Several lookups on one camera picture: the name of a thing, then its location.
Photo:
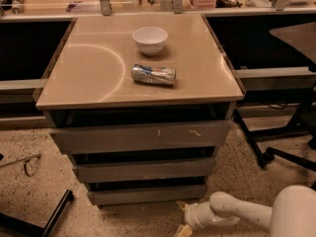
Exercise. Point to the grey bottom drawer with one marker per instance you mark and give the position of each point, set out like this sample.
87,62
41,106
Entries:
110,193

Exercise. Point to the black metal frame leg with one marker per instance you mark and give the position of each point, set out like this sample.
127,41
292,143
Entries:
17,226

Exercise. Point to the white bowl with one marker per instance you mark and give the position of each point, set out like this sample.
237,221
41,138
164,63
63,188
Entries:
150,40

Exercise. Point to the grey top drawer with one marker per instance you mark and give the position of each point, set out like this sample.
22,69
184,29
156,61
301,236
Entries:
140,137

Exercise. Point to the grey middle drawer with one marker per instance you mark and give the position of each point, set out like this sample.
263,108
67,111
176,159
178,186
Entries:
144,170

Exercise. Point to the black office chair base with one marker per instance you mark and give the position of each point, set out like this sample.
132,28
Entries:
306,117

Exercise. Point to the grey drawer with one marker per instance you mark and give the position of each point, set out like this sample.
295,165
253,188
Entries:
110,193
144,170
140,137

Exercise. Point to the crushed silver blue can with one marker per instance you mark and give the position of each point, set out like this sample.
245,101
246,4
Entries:
153,75

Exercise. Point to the black desk leg frame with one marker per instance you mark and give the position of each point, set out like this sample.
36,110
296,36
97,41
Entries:
253,136

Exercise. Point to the grey drawer cabinet beige top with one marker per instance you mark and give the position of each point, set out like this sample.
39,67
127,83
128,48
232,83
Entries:
90,81

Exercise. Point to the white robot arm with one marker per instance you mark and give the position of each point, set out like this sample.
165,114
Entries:
293,213

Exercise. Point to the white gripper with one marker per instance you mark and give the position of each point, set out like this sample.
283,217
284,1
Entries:
192,216

